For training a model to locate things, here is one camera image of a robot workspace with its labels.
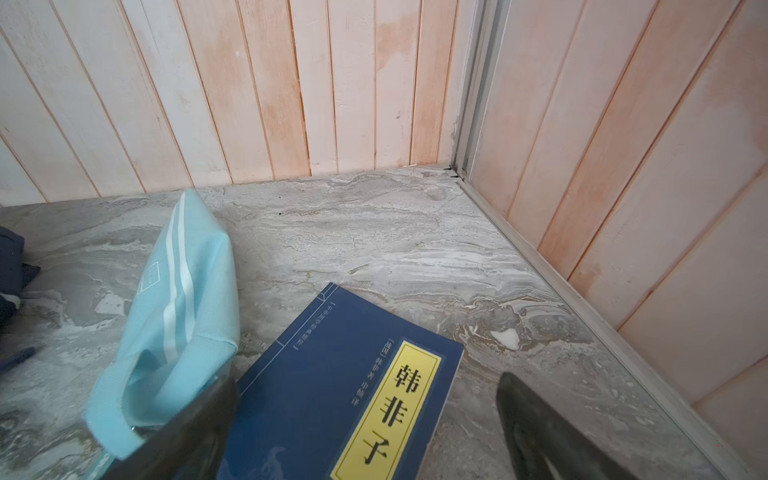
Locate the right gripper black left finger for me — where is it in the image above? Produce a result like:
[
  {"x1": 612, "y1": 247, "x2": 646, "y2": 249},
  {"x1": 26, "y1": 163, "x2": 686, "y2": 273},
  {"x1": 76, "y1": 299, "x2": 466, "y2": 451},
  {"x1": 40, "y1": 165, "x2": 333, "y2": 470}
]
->
[{"x1": 102, "y1": 376, "x2": 239, "y2": 479}]

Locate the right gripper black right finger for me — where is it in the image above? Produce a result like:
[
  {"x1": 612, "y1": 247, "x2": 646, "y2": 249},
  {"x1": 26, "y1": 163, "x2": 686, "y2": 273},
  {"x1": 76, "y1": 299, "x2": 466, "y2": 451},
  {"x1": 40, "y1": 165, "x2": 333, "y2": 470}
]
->
[{"x1": 496, "y1": 372, "x2": 635, "y2": 479}]

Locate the blue book with yellow label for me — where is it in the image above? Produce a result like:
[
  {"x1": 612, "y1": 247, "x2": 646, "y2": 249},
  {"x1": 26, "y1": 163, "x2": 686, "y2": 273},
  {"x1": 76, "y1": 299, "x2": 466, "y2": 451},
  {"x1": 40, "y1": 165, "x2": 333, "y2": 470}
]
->
[{"x1": 218, "y1": 283, "x2": 464, "y2": 479}]

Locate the navy blue backpack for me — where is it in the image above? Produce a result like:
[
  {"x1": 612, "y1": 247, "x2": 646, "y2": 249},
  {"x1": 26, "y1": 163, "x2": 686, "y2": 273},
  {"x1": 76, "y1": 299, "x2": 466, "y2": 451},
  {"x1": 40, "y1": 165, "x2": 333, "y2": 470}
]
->
[{"x1": 0, "y1": 226, "x2": 42, "y2": 373}]

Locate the light blue pencil pouch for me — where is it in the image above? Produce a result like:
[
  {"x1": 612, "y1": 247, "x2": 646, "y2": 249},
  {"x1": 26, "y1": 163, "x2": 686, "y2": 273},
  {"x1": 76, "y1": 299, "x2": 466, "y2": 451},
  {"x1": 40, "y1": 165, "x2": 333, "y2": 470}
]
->
[{"x1": 84, "y1": 189, "x2": 240, "y2": 460}]

